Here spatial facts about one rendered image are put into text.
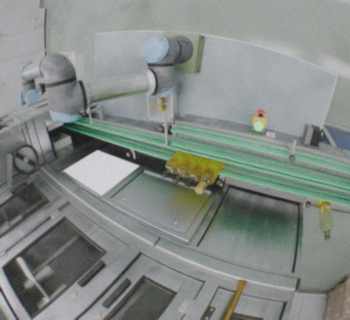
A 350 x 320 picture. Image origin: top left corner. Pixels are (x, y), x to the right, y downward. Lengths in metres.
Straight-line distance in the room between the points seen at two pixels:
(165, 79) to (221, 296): 0.85
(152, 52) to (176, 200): 0.65
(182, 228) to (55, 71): 0.72
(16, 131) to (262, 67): 1.48
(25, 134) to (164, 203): 1.02
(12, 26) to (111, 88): 3.81
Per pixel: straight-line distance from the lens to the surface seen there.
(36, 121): 1.39
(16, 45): 4.24
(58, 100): 0.62
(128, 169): 1.11
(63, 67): 0.62
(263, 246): 0.81
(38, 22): 4.48
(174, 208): 0.84
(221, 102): 0.99
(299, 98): 0.95
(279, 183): 0.93
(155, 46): 0.77
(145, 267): 0.73
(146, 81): 0.74
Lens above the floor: 1.68
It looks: 50 degrees down
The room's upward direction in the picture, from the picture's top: 130 degrees counter-clockwise
